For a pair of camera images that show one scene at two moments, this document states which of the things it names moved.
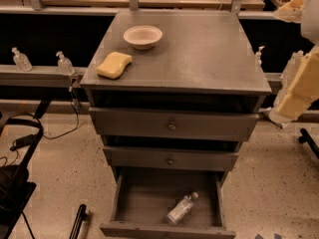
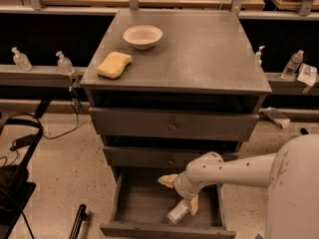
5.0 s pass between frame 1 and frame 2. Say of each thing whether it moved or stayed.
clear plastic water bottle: stayed
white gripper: moved
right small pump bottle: stayed
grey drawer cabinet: stayed
